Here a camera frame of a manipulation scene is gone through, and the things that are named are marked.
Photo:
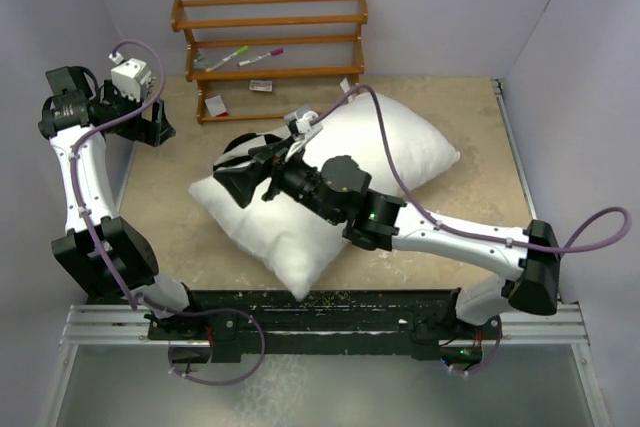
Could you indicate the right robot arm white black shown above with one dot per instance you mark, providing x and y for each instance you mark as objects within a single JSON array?
[{"x": 525, "y": 273}]

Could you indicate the wooden shelf rack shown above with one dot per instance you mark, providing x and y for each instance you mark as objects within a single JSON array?
[{"x": 235, "y": 59}]

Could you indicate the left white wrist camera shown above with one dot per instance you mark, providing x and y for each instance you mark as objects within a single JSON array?
[{"x": 131, "y": 77}]

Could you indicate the red white card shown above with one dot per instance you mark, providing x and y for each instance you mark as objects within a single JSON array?
[{"x": 215, "y": 106}]

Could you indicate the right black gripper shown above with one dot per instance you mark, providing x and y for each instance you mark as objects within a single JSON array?
[{"x": 242, "y": 182}]

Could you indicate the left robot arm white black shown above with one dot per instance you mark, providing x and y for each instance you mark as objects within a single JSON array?
[{"x": 102, "y": 252}]

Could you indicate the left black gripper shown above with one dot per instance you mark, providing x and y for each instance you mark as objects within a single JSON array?
[{"x": 151, "y": 132}]

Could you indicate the white pillow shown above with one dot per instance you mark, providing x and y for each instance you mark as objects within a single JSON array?
[{"x": 288, "y": 208}]

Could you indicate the green cap marker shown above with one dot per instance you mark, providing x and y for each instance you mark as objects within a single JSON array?
[{"x": 228, "y": 58}]

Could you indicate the pink cap marker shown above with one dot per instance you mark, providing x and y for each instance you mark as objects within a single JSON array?
[{"x": 258, "y": 58}]

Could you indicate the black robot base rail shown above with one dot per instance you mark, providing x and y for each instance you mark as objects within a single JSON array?
[{"x": 223, "y": 325}]

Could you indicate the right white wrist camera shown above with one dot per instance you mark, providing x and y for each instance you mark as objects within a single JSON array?
[{"x": 303, "y": 125}]

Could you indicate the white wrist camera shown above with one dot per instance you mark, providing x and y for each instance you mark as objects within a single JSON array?
[
  {"x": 303, "y": 125},
  {"x": 131, "y": 77}
]

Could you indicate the small red white packet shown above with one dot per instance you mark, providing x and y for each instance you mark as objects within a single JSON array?
[{"x": 261, "y": 86}]

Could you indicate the black white checkered pillowcase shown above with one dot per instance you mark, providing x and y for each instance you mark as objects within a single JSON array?
[{"x": 237, "y": 151}]

